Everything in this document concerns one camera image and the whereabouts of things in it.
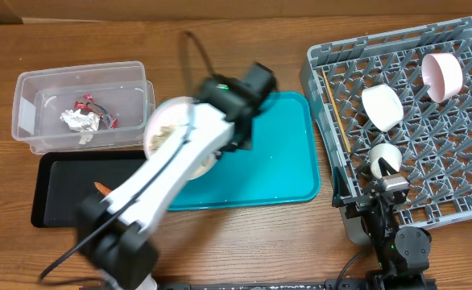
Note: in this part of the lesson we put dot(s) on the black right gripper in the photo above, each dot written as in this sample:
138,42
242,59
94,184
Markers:
340,190

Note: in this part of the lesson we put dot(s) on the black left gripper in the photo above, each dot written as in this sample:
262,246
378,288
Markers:
246,142

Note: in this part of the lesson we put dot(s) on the white cup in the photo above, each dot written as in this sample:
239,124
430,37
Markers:
390,153

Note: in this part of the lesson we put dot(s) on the wooden chopstick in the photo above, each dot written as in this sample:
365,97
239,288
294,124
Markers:
339,121

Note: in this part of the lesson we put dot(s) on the pink plate with peanuts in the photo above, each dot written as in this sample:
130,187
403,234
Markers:
163,125

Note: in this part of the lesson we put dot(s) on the white bowl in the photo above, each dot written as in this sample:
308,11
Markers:
382,106

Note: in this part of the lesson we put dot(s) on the pink bowl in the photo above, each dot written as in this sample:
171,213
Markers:
443,74

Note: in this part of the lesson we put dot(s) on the carrot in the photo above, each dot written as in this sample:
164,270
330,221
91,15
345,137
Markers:
105,191

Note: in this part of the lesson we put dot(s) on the white napkin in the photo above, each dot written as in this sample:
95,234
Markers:
80,122

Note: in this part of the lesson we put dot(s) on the red snack wrapper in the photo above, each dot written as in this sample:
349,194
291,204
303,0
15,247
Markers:
86,102

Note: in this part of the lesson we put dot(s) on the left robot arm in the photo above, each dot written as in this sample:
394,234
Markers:
114,231

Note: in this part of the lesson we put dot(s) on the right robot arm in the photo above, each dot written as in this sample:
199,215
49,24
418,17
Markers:
402,252

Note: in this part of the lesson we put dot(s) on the teal plastic tray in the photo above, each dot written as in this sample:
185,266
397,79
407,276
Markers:
281,167

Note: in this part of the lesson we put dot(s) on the grey dish rack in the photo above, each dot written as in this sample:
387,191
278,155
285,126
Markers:
435,140

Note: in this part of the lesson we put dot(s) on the black tray bin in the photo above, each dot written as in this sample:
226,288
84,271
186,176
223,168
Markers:
65,179

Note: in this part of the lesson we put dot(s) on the clear plastic bin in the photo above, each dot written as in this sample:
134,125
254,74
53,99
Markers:
41,97

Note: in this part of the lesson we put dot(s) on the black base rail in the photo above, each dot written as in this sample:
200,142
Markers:
260,285

